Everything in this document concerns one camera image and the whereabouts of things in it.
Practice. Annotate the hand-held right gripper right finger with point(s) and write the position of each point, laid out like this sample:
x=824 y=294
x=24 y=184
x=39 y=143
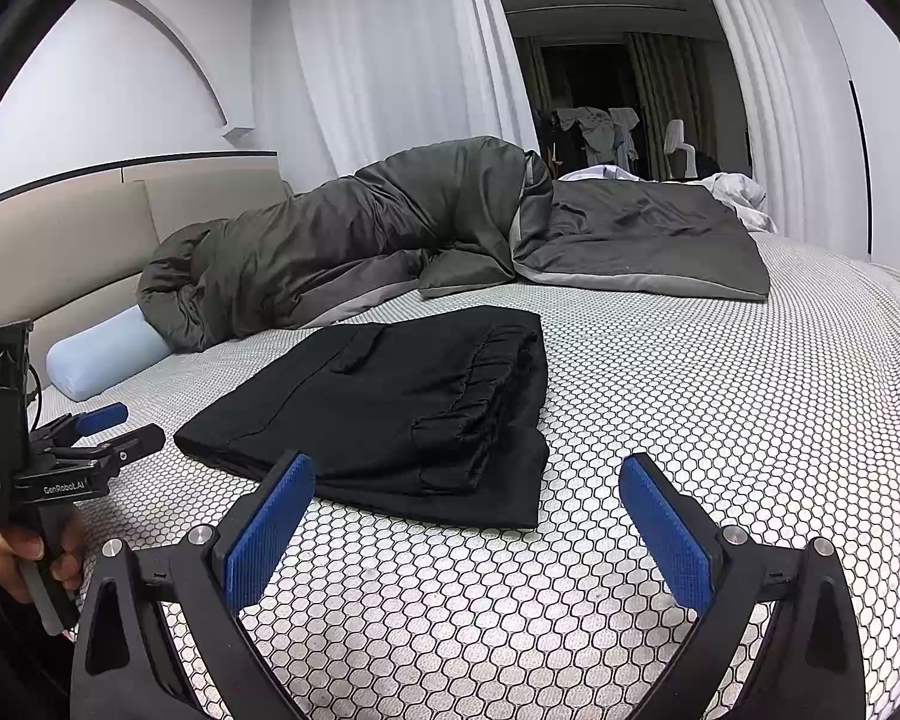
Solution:
x=667 y=532

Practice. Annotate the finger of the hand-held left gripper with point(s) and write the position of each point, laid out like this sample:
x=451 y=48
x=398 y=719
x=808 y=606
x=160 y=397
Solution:
x=131 y=442
x=103 y=418

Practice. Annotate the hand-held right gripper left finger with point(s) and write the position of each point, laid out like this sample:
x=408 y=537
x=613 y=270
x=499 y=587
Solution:
x=266 y=532

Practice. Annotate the black pants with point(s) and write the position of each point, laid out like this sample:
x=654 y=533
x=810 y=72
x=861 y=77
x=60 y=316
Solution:
x=382 y=405

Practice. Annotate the person's left forearm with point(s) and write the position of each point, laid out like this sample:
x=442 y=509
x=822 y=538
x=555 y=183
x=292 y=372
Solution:
x=0 y=652

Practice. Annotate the person's left hand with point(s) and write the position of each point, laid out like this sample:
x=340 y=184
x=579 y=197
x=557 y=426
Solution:
x=4 y=562

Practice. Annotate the light blue pillow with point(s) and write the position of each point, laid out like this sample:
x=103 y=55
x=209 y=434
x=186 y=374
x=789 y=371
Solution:
x=97 y=360

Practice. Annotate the bed with honeycomb sheet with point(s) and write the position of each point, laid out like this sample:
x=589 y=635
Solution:
x=720 y=405

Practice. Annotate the beige padded headboard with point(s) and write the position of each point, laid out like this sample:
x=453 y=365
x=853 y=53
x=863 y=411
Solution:
x=60 y=255

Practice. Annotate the grey duvet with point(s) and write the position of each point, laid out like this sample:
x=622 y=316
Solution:
x=345 y=240

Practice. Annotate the crumpled white sheet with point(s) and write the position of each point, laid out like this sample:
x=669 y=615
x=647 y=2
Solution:
x=735 y=191

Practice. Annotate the white chair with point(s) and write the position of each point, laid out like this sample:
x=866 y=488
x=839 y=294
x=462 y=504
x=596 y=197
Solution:
x=676 y=146

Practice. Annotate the clothes on rack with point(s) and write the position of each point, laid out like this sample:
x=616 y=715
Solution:
x=596 y=135

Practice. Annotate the white wardrobe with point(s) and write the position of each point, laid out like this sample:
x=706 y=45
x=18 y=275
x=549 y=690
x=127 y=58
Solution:
x=885 y=165

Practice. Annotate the brown curtain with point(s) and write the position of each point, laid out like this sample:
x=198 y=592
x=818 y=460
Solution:
x=667 y=90

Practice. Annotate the white sheer curtain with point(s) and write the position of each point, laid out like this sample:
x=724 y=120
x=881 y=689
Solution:
x=750 y=75
x=390 y=52

